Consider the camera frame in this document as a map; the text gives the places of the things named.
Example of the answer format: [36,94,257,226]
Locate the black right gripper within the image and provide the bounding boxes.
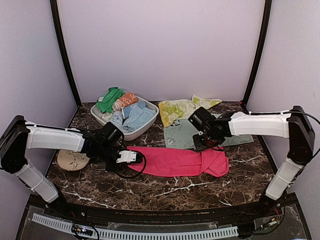
[193,128,222,152]

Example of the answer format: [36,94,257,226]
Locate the pink microfibre towel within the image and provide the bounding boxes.
[128,146,229,178]

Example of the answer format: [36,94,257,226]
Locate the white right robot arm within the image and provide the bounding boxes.
[188,105,319,217]

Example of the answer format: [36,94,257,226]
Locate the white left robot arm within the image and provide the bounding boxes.
[0,115,124,218]

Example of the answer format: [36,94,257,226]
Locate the grey plastic basin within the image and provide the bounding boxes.
[90,96,159,141]

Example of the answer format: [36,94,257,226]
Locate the small blue rolled towel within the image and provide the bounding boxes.
[110,111,124,129]

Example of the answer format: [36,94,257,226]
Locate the mint green panda towel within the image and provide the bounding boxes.
[163,119,254,150]

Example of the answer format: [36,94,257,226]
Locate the round painted ceramic plate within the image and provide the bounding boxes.
[57,150,90,172]

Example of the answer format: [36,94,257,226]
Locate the green rolled towel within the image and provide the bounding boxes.
[96,87,124,114]

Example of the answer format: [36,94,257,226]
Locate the light blue rolled towel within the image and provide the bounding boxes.
[122,101,156,132]

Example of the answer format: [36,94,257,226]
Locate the yellow green patterned towel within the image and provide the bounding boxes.
[158,95,222,128]

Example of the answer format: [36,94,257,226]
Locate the orange rolled towel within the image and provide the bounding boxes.
[111,92,138,112]

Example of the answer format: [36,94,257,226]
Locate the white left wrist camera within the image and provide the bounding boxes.
[116,150,137,164]

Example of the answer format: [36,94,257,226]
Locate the black left camera cable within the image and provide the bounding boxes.
[116,149,148,179]

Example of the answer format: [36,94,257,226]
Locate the black front table rail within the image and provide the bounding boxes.
[24,188,296,225]

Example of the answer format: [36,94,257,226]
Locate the grey slotted cable duct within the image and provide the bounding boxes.
[31,213,239,240]

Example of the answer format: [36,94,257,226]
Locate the black right corner post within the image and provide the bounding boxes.
[241,0,272,108]

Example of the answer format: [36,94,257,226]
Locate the black corner post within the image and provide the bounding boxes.
[241,0,272,108]
[49,0,82,108]

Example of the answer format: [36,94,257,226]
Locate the black left corner post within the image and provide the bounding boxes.
[49,0,82,108]

